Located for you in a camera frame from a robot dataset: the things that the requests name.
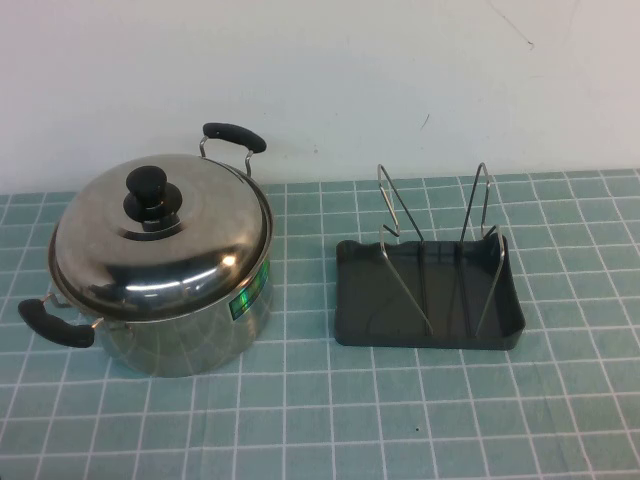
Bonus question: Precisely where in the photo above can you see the stainless steel lid black knob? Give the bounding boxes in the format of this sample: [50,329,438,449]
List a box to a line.
[48,153,275,321]

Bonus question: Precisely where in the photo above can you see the green white grid tablecloth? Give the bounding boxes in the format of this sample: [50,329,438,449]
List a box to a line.
[0,168,640,480]

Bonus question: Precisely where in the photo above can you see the stainless steel pot black handles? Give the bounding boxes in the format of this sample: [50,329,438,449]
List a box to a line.
[17,121,275,379]

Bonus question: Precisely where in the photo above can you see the black tray wire lid rack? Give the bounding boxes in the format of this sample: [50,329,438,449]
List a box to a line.
[333,161,527,354]

